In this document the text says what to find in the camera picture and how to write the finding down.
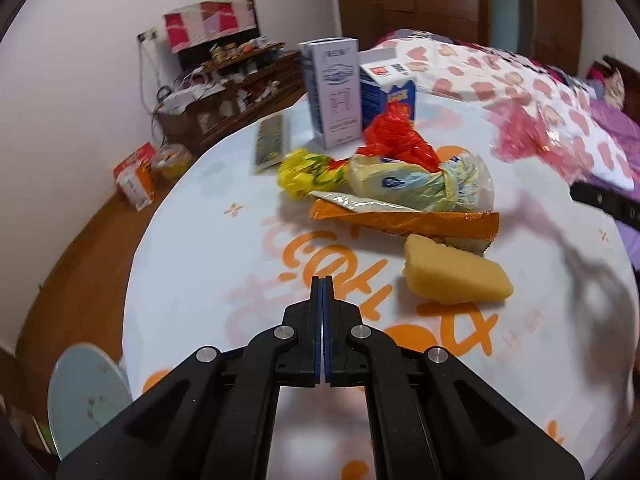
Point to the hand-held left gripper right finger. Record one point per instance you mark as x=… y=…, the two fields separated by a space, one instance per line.
x=331 y=330

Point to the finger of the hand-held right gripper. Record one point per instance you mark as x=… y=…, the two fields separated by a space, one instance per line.
x=610 y=205

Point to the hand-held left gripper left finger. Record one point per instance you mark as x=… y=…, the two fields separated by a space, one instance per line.
x=316 y=330

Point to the pink transparent plastic wrapper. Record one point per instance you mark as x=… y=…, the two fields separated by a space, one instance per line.
x=535 y=140

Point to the light blue round stool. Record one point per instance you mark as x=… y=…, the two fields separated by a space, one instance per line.
x=85 y=400

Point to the purple bed sheet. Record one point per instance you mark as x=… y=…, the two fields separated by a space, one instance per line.
x=617 y=130

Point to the orange foil snack packet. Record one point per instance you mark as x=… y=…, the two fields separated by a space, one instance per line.
x=390 y=220

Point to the yellow sponge wedge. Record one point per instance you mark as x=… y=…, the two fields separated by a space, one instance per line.
x=450 y=275

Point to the yellow crumpled wrapper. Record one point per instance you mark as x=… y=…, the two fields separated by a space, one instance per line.
x=307 y=172

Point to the bed with heart-print blanket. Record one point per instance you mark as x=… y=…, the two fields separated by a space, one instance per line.
x=505 y=80

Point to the white yellow plastic bag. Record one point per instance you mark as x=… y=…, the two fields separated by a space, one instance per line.
x=415 y=182

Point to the dark striped flat packet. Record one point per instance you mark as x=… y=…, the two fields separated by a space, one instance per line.
x=271 y=142

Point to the red crinkled plastic wrapper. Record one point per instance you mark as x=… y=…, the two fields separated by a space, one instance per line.
x=397 y=137

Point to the clear plastic jar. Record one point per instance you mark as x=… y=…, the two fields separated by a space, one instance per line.
x=170 y=160

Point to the blue gable-top carton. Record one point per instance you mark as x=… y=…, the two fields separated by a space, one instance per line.
x=385 y=102

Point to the orange and white box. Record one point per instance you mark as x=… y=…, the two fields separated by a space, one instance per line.
x=134 y=177

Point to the dark wooden television cabinet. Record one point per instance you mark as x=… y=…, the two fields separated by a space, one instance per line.
x=225 y=110

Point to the tall white milk carton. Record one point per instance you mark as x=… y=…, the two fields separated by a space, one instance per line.
x=337 y=90

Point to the brown wooden wardrobe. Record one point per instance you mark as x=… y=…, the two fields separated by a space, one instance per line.
x=450 y=5

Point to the wall power socket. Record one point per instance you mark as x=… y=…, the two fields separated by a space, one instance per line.
x=147 y=36

